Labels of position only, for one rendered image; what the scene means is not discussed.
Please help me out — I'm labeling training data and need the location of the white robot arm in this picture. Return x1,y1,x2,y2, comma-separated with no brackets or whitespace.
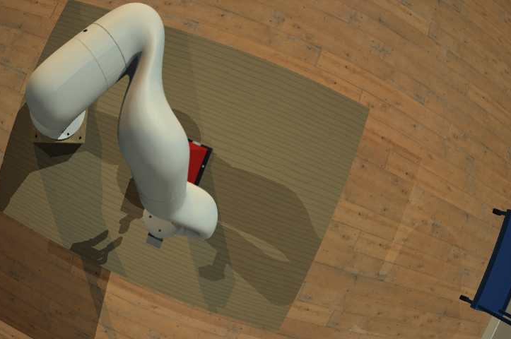
25,3,218,249

